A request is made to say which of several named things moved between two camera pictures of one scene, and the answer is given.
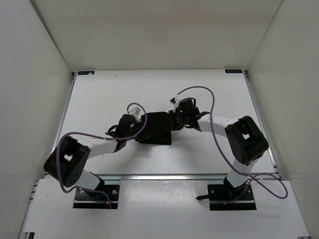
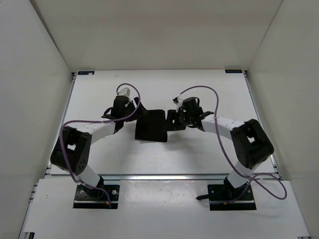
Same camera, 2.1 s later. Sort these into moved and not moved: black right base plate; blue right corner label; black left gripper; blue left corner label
Moved: black left gripper
Not moved: black right base plate; blue right corner label; blue left corner label
